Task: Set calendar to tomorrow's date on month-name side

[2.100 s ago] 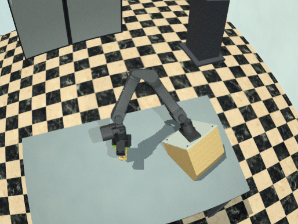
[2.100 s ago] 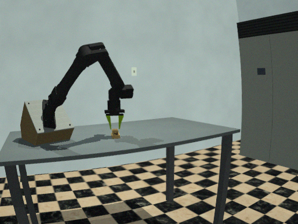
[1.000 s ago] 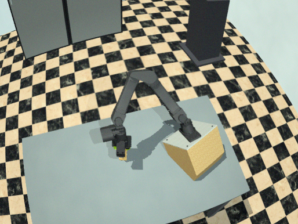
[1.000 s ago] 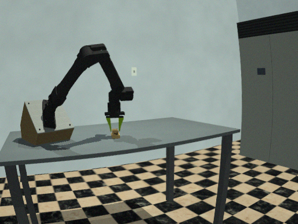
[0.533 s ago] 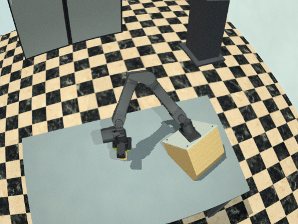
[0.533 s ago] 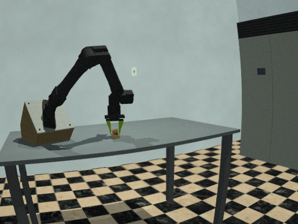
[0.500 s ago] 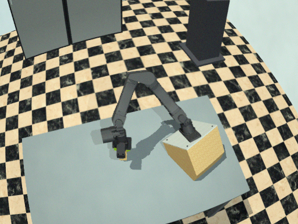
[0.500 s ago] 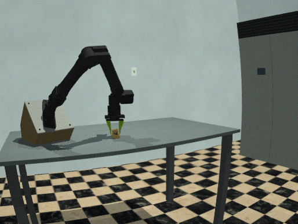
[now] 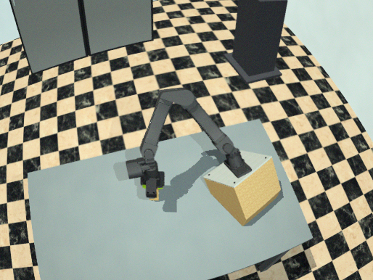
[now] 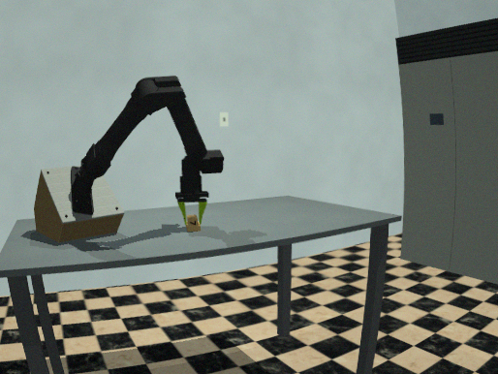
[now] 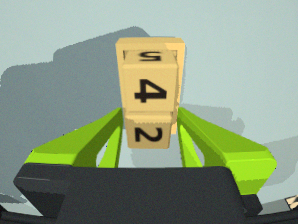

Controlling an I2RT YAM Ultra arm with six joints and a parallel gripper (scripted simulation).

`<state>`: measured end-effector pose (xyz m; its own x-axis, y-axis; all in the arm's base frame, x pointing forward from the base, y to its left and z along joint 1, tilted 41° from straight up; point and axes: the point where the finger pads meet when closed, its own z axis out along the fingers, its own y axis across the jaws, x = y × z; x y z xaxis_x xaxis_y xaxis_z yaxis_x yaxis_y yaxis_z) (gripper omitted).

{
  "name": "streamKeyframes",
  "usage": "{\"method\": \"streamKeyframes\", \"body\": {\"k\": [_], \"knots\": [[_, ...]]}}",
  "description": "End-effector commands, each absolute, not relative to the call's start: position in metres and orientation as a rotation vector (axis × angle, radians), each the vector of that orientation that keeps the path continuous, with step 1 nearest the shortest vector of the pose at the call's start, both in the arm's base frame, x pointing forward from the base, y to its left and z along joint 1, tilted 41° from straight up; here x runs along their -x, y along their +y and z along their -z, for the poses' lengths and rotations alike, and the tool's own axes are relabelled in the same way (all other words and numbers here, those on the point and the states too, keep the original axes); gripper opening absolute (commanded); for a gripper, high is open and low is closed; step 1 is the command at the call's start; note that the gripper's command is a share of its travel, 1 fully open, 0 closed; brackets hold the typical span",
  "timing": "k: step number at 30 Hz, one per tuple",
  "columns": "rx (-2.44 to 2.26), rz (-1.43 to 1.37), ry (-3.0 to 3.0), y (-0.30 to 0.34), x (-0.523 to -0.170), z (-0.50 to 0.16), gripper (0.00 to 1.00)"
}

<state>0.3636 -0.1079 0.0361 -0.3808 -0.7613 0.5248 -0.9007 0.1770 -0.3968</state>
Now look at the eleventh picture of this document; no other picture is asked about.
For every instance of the tan number cube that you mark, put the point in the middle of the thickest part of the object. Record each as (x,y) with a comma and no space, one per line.
(148,130)
(150,80)

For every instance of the yellow shallow tray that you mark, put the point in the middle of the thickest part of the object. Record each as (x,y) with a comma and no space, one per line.
(177,45)

